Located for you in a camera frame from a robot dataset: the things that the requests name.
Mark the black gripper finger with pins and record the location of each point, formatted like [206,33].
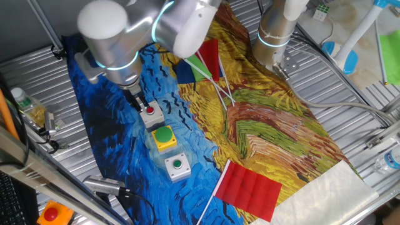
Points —
[146,105]
[141,108]

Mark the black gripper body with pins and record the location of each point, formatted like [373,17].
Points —
[136,98]

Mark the grey box red button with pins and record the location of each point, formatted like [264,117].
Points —
[155,118]

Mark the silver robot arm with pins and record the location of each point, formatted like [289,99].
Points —
[106,40]

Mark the yellow box green mushroom button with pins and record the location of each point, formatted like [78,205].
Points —
[164,134]

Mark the painted wheat field cloth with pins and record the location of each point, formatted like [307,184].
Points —
[106,131]

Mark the small blue flag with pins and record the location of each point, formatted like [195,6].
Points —
[184,75]

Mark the small green flag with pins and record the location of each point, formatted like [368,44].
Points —
[198,70]

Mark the grey box green button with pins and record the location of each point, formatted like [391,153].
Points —
[182,171]

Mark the small red flag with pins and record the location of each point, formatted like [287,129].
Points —
[210,59]

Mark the clear bottle yellow liquid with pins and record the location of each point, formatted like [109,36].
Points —
[31,109]

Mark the thin metal rod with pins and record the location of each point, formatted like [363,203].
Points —
[47,26]

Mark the orange pole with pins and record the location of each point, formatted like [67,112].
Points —
[6,115]

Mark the orange emergency stop box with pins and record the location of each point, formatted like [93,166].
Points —
[61,215]

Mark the large red flag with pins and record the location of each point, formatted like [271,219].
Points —
[250,190]

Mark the black keyboard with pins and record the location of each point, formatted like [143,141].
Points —
[9,203]

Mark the white shiny sheet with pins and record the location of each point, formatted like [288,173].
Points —
[322,193]

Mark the white rubiks cube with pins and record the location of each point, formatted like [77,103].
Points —
[322,12]

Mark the blue white desk lamp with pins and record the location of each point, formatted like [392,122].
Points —
[356,34]

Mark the clear water bottle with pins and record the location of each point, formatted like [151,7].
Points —
[387,162]

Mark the large green flag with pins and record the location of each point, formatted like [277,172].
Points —
[392,56]

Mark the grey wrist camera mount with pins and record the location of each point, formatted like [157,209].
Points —
[86,67]

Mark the silver ribbed camera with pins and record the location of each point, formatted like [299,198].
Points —
[100,184]

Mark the aluminium frame bar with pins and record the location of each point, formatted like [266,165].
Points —
[37,178]

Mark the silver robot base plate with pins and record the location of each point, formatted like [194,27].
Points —
[290,62]

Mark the aluminium profile rail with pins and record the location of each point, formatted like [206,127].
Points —
[379,139]

